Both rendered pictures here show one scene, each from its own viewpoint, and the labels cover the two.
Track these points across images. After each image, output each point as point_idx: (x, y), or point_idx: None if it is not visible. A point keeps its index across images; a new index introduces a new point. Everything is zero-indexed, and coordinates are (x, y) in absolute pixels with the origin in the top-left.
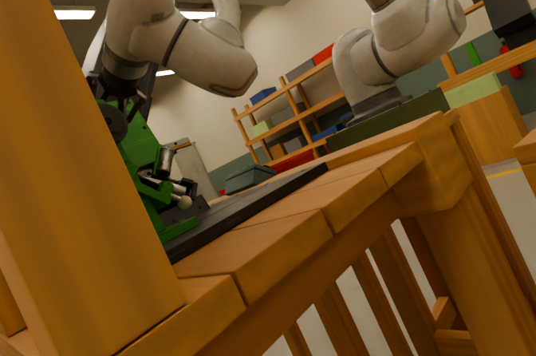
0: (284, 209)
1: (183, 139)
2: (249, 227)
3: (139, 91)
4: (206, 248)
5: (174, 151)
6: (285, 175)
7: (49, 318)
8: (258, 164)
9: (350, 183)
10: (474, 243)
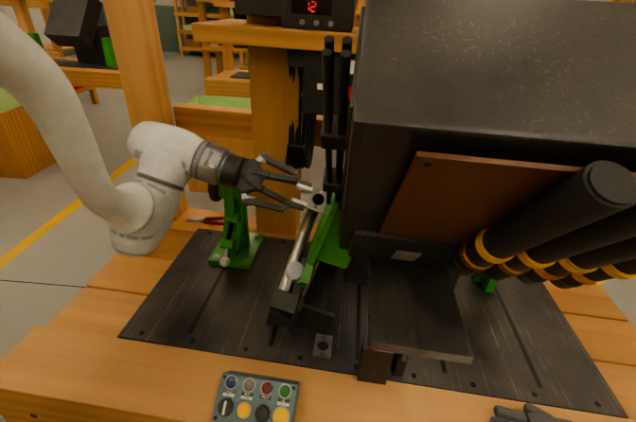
0: (143, 265)
1: (370, 332)
2: (161, 255)
3: (241, 195)
4: (180, 246)
5: (288, 275)
6: (173, 358)
7: None
8: (220, 378)
9: (104, 272)
10: None
